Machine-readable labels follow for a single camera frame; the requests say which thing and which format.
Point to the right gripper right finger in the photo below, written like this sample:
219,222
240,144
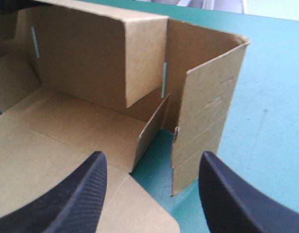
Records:
232,201

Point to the brown cardboard box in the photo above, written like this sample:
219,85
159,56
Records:
86,80

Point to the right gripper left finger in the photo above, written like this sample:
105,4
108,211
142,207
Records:
74,201

